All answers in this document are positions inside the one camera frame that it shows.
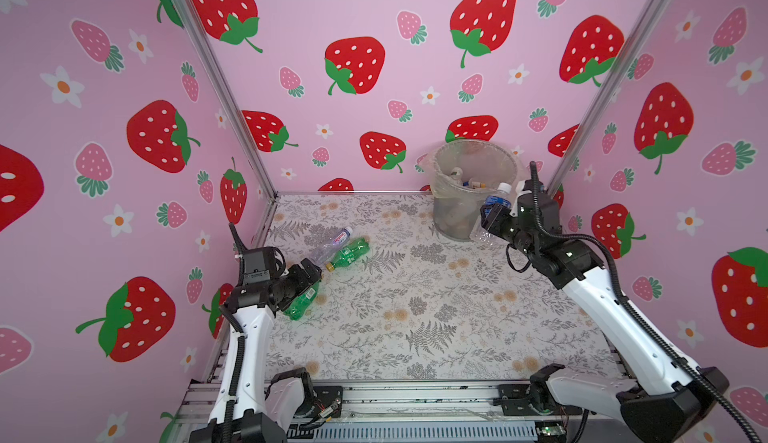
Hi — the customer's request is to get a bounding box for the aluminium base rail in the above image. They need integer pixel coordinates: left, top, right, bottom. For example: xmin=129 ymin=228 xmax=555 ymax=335
xmin=173 ymin=379 xmax=673 ymax=443

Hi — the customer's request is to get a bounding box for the translucent grey waste bin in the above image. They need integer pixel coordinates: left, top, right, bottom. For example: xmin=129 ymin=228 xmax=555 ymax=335
xmin=422 ymin=139 xmax=523 ymax=241

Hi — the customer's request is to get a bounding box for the clear bottle blue label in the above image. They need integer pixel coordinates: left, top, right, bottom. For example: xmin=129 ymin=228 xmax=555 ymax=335
xmin=470 ymin=182 xmax=512 ymax=248

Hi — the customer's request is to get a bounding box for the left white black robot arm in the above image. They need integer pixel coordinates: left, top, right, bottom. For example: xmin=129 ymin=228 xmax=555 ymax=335
xmin=189 ymin=259 xmax=322 ymax=442

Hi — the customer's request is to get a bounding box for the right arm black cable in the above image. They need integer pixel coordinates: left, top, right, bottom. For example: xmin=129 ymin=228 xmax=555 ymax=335
xmin=505 ymin=160 xmax=763 ymax=443

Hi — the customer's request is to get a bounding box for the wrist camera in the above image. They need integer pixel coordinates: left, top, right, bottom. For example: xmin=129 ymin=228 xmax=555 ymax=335
xmin=514 ymin=179 xmax=546 ymax=211
xmin=236 ymin=246 xmax=286 ymax=286

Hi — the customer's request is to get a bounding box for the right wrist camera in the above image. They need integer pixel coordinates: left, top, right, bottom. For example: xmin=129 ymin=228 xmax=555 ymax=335
xmin=514 ymin=179 xmax=546 ymax=211

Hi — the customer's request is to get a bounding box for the clear bottle white cap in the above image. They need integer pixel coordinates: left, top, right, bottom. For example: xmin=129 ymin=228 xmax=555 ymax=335
xmin=309 ymin=227 xmax=353 ymax=266

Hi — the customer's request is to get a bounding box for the green bottle yellow cap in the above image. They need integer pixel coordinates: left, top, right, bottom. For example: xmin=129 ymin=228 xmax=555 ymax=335
xmin=325 ymin=237 xmax=370 ymax=272

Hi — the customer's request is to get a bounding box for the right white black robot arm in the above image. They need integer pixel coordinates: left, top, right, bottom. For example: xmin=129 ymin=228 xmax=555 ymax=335
xmin=479 ymin=183 xmax=729 ymax=442

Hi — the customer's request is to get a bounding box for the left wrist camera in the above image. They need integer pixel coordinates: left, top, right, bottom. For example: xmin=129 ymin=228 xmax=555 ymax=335
xmin=236 ymin=246 xmax=286 ymax=286

